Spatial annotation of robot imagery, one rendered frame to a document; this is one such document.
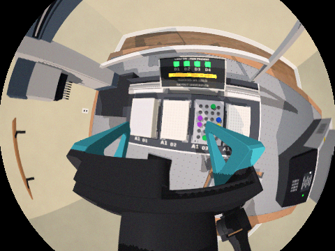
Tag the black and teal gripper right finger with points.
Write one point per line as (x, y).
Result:
(245, 151)

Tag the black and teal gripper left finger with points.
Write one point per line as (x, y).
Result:
(96, 144)

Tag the black flat rectangular pad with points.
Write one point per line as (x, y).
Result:
(150, 156)

